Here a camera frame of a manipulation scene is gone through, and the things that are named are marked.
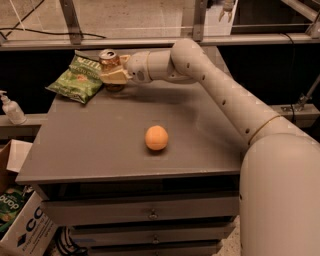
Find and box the orange soda can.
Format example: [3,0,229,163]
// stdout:
[99,49,125,92]

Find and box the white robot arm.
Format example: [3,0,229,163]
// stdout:
[99,38,320,256]

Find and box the brown cardboard box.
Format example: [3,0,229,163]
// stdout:
[0,139,32,194]

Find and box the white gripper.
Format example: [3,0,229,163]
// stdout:
[100,51,151,85]

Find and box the white pump bottle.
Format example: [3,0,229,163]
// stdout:
[0,90,27,125]

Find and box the grey drawer cabinet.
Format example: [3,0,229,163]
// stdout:
[18,81,246,256]

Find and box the black cable on floor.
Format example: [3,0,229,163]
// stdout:
[0,0,107,40]

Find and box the green snack package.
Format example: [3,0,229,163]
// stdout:
[0,185,33,235]

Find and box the grey metal window frame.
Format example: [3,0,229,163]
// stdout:
[0,0,319,51]

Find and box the orange ball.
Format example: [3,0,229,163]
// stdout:
[145,126,168,151]

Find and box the white cardboard box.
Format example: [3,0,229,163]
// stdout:
[0,192,57,256]

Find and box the green jalapeno chip bag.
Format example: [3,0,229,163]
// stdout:
[47,52,102,104]

